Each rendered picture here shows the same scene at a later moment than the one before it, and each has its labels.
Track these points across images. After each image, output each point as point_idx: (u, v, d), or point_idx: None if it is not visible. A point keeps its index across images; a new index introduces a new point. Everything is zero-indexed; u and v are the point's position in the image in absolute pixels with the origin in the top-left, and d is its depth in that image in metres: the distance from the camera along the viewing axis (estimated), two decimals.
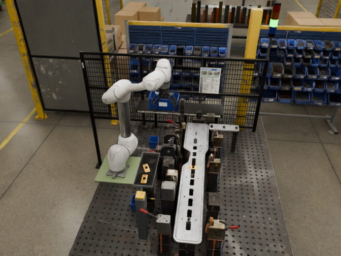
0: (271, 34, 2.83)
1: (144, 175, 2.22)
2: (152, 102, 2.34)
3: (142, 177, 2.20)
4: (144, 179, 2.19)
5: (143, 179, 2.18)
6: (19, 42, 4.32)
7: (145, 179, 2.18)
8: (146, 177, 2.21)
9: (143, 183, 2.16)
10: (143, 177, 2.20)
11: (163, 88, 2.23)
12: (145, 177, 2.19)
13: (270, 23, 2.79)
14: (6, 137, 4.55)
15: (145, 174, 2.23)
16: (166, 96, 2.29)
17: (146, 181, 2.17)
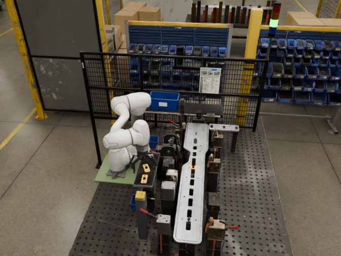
0: (271, 34, 2.83)
1: (144, 175, 2.22)
2: (130, 163, 2.11)
3: (142, 177, 2.20)
4: (144, 179, 2.19)
5: (143, 179, 2.18)
6: (19, 42, 4.32)
7: (145, 179, 2.18)
8: (146, 177, 2.21)
9: (143, 183, 2.16)
10: (143, 177, 2.20)
11: (141, 151, 2.00)
12: (145, 177, 2.19)
13: (270, 23, 2.79)
14: (6, 137, 4.55)
15: (145, 174, 2.23)
16: (145, 158, 2.06)
17: (146, 181, 2.17)
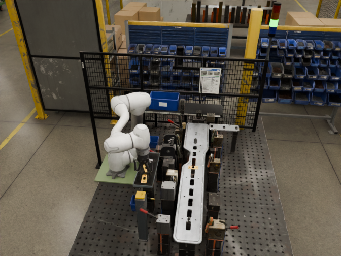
0: (271, 34, 2.83)
1: (144, 175, 2.22)
2: (135, 169, 2.13)
3: (142, 177, 2.20)
4: (144, 179, 2.19)
5: (143, 179, 2.18)
6: (19, 42, 4.32)
7: (145, 179, 2.18)
8: (146, 177, 2.21)
9: (143, 183, 2.16)
10: (143, 177, 2.20)
11: (141, 154, 2.01)
12: (145, 177, 2.19)
13: (270, 23, 2.79)
14: (6, 137, 4.55)
15: (145, 174, 2.23)
16: (145, 162, 2.08)
17: (146, 181, 2.17)
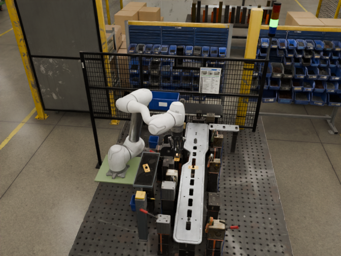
0: (271, 34, 2.83)
1: (176, 154, 2.30)
2: (171, 148, 2.21)
3: (175, 156, 2.28)
4: (177, 158, 2.26)
5: (176, 157, 2.26)
6: (19, 42, 4.32)
7: (178, 157, 2.26)
8: None
9: (176, 160, 2.24)
10: (176, 155, 2.27)
11: (176, 131, 2.10)
12: (178, 156, 2.27)
13: (270, 23, 2.79)
14: (6, 137, 4.55)
15: (177, 154, 2.30)
16: (179, 139, 2.16)
17: (179, 159, 2.25)
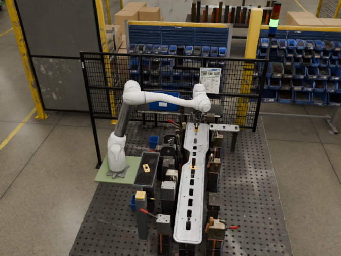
0: (271, 34, 2.83)
1: (196, 126, 2.91)
2: (193, 120, 2.82)
3: (195, 127, 2.89)
4: (197, 129, 2.87)
5: (196, 128, 2.87)
6: (19, 42, 4.32)
7: (197, 128, 2.87)
8: (197, 127, 2.89)
9: (196, 131, 2.84)
10: (196, 127, 2.88)
11: None
12: (197, 127, 2.87)
13: (270, 23, 2.79)
14: (6, 137, 4.55)
15: (197, 126, 2.91)
16: (199, 114, 2.76)
17: (198, 130, 2.86)
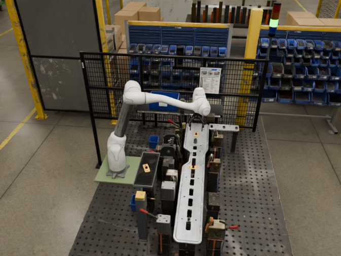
0: (271, 34, 2.83)
1: (195, 131, 2.94)
2: (188, 122, 2.83)
3: (194, 133, 2.92)
4: (196, 134, 2.91)
5: (195, 134, 2.90)
6: (19, 42, 4.32)
7: (197, 134, 2.90)
8: (197, 133, 2.93)
9: (196, 136, 2.88)
10: (195, 132, 2.92)
11: None
12: (197, 133, 2.91)
13: (270, 23, 2.79)
14: (6, 137, 4.55)
15: (196, 131, 2.95)
16: (199, 117, 2.78)
17: (197, 135, 2.89)
